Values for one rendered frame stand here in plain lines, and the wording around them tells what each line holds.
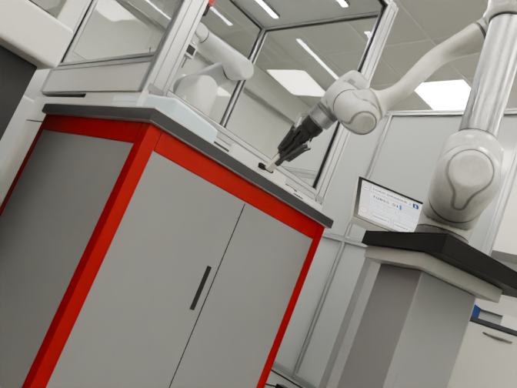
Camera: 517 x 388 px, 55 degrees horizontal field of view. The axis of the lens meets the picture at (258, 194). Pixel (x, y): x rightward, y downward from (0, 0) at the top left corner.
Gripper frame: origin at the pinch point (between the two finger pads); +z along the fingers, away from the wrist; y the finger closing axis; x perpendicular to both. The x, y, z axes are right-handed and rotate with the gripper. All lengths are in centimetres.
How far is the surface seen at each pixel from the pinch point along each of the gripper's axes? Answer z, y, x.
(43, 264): 30, -50, 71
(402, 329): -4, -71, -10
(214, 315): 18, -62, 37
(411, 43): -91, 198, -194
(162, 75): 3.0, 20.6, 43.2
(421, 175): -27, 73, -168
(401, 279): -11, -58, -12
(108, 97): 24, 33, 47
